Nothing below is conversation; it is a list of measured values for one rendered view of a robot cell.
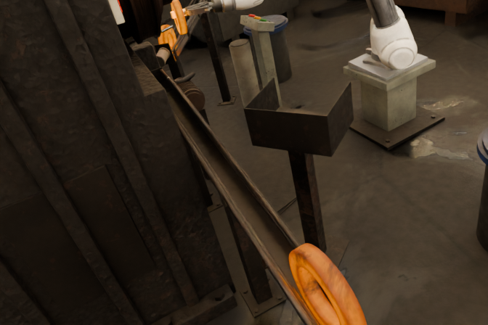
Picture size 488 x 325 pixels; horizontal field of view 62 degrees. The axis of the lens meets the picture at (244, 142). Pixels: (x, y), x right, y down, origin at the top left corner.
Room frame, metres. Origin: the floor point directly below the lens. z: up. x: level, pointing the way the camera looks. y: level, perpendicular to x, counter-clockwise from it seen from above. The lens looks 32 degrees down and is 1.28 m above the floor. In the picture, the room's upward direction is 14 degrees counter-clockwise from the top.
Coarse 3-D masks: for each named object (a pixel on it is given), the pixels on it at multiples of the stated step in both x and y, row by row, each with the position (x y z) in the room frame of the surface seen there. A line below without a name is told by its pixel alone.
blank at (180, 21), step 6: (174, 0) 1.89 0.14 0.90; (174, 6) 1.85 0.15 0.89; (180, 6) 1.85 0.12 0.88; (180, 12) 1.83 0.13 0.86; (174, 18) 1.93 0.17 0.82; (180, 18) 1.82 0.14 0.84; (180, 24) 1.82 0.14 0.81; (186, 24) 1.82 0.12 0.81; (180, 30) 1.83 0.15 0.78; (186, 30) 1.84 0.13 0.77
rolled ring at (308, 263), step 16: (304, 256) 0.46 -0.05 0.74; (320, 256) 0.45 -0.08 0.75; (304, 272) 0.49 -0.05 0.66; (320, 272) 0.42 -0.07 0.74; (336, 272) 0.41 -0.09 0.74; (304, 288) 0.48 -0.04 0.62; (336, 288) 0.39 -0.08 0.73; (320, 304) 0.46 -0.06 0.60; (336, 304) 0.38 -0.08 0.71; (352, 304) 0.37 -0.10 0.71; (320, 320) 0.44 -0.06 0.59; (336, 320) 0.42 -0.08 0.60; (352, 320) 0.36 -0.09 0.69
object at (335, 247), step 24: (264, 96) 1.17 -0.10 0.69; (264, 120) 1.03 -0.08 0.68; (288, 120) 0.98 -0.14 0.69; (312, 120) 0.94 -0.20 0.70; (336, 120) 0.96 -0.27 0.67; (264, 144) 1.04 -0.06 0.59; (288, 144) 0.99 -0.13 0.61; (312, 144) 0.94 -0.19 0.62; (336, 144) 0.94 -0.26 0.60; (312, 168) 1.08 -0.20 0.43; (312, 192) 1.06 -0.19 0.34; (312, 216) 1.05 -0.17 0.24; (312, 240) 1.06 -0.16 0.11; (336, 240) 1.12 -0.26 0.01; (336, 264) 1.01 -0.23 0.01
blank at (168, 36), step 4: (164, 28) 1.97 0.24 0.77; (172, 28) 2.05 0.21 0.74; (164, 32) 1.96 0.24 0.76; (168, 32) 2.00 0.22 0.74; (172, 32) 2.04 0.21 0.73; (160, 36) 1.94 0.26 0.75; (164, 36) 1.94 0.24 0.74; (168, 36) 2.03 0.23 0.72; (172, 36) 2.03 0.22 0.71; (160, 40) 1.94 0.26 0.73; (164, 40) 1.93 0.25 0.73; (168, 40) 2.03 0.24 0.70; (172, 40) 2.03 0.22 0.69; (172, 44) 2.01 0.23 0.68; (172, 52) 1.97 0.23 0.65
